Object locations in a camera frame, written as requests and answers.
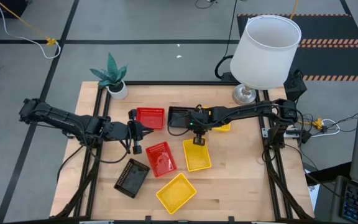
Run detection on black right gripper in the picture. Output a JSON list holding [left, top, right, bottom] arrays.
[[183, 105, 213, 146]]

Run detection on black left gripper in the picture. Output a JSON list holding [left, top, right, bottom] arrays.
[[110, 108, 155, 156]]

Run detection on yellow slotted plastic basket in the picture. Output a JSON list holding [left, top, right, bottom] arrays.
[[155, 172, 198, 215], [182, 138, 213, 173], [201, 106, 231, 133]]

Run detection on potted green snake plant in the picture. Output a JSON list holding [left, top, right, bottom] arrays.
[[89, 52, 129, 101]]

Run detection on black power box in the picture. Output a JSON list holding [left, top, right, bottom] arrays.
[[221, 72, 239, 83]]

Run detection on white shade table lamp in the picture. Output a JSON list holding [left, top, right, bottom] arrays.
[[229, 14, 302, 106]]

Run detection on black angular device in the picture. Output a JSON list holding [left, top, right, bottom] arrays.
[[283, 68, 308, 103]]

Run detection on black hazard-striped floor mat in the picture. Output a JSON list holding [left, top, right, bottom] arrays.
[[236, 13, 358, 82]]

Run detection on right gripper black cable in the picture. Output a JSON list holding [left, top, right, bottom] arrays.
[[166, 115, 195, 137]]

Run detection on black aluminium extrusion frame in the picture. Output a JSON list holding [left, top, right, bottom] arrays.
[[50, 80, 316, 224]]

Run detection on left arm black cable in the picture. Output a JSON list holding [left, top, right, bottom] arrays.
[[73, 123, 133, 165]]

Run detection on thick black floor cable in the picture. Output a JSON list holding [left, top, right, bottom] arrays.
[[214, 0, 239, 80]]

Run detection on silver corner bracket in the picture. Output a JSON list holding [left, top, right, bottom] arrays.
[[261, 126, 275, 139]]

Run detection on black base cable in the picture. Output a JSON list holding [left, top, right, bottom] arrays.
[[56, 144, 85, 184]]

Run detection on thin black cable loop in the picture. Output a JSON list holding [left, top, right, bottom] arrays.
[[194, 0, 219, 9]]

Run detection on white cable loop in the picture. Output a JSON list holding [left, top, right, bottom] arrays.
[[284, 119, 341, 139]]

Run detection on yellow hanging cable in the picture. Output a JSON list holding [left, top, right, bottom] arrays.
[[290, 0, 299, 20]]

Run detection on white floor cable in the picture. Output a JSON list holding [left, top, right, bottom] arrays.
[[0, 0, 62, 60]]

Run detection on yellow floor cable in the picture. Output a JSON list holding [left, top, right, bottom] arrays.
[[0, 0, 53, 40]]

